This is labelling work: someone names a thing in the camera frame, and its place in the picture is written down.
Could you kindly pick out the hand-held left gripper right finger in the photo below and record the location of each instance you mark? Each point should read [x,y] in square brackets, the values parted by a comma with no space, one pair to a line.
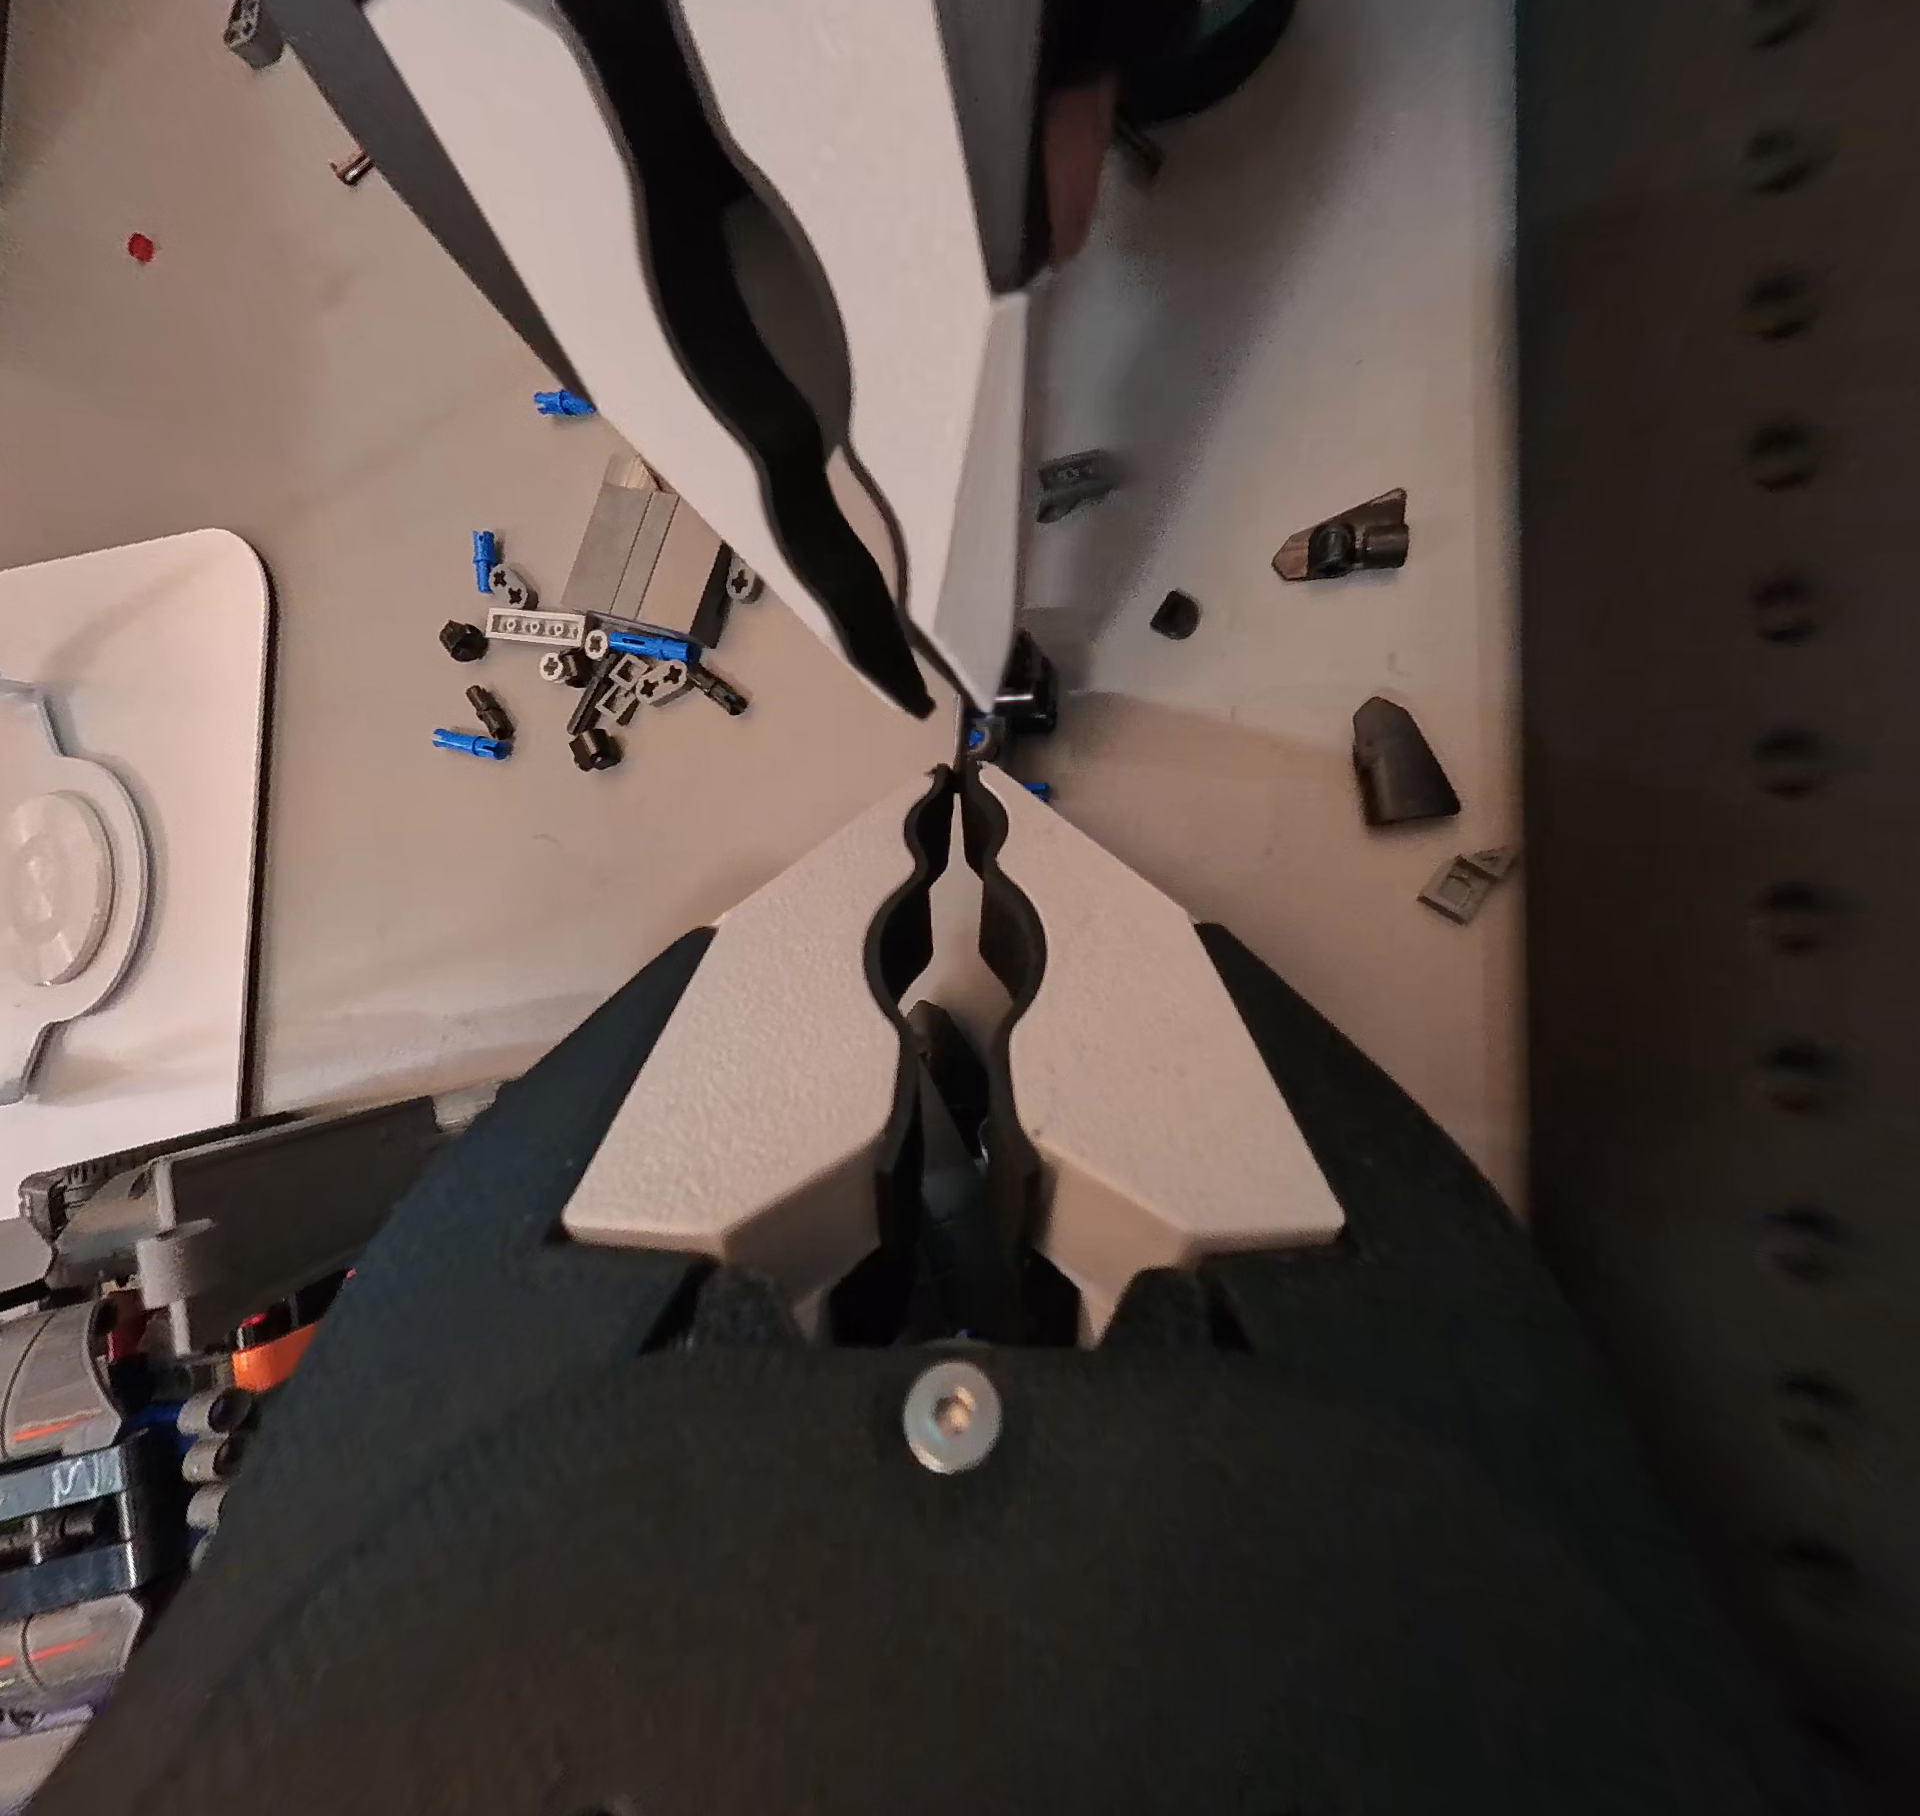
[1185,1096]

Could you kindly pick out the pile of small lego pieces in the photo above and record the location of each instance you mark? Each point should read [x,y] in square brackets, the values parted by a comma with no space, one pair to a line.
[532,625]

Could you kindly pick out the white book stand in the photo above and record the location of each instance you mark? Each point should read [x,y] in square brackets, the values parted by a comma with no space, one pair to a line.
[135,796]

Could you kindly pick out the black curved lego slope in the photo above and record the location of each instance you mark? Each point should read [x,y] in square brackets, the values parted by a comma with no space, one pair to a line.
[1399,766]

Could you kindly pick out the black lego wedge piece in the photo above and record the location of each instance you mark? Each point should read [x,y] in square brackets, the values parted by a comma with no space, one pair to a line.
[1343,541]

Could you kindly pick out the grey square lego tile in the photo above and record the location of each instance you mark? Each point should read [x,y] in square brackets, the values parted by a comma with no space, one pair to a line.
[1467,885]

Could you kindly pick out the black lego wheel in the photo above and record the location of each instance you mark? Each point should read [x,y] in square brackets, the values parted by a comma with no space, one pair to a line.
[1221,0]

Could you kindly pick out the dark grey lego connector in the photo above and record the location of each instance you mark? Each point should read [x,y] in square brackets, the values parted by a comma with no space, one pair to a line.
[1075,477]

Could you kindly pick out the grey lego car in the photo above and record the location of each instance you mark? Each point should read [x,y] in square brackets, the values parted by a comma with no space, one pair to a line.
[194,1202]

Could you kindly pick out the small black round lego piece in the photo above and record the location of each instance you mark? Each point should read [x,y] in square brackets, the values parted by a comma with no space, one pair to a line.
[1173,613]

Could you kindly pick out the small grey lego subassembly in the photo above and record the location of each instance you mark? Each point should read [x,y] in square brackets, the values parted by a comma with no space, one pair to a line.
[1027,676]

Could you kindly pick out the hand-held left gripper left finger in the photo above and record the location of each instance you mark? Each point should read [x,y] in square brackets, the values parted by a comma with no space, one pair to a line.
[706,1096]

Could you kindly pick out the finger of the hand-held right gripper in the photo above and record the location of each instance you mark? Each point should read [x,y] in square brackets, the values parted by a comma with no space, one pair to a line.
[899,122]
[525,196]

